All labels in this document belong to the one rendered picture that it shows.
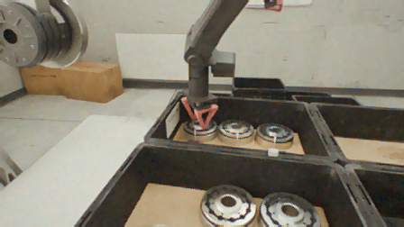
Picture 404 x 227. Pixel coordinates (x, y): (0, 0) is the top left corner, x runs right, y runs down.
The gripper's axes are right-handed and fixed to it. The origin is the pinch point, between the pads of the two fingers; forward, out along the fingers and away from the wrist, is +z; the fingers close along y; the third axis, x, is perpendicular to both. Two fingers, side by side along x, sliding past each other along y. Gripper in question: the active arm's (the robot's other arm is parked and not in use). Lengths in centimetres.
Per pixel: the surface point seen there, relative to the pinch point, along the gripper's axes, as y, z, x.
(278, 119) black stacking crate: -10.3, 0.2, -22.0
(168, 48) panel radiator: 252, 33, -89
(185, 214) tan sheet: -26.4, 3.3, 17.3
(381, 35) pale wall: 113, 17, -313
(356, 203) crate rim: -44.1, -5.5, -4.1
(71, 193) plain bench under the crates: 6.9, 16.5, 37.9
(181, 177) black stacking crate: -19.0, 0.7, 14.6
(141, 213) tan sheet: -21.9, 3.2, 24.7
